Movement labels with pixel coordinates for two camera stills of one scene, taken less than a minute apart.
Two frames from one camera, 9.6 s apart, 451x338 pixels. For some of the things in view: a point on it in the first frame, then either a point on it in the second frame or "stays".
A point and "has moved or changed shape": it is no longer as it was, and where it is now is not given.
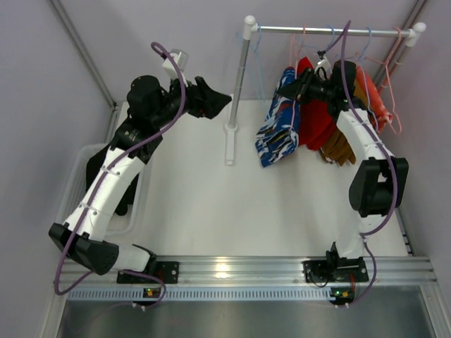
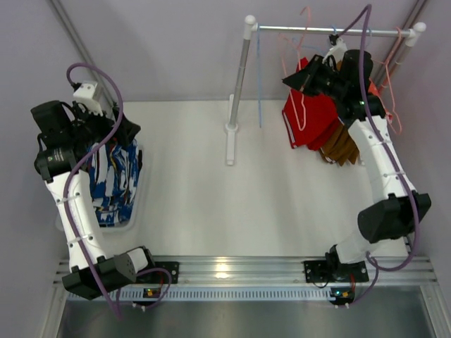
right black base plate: (335, 271) stays
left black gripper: (199, 97) -> (115, 124)
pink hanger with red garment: (301, 65) has moved or changed shape
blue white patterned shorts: (280, 134) has moved or changed shape
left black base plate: (168, 271) stays
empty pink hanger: (386, 62) stays
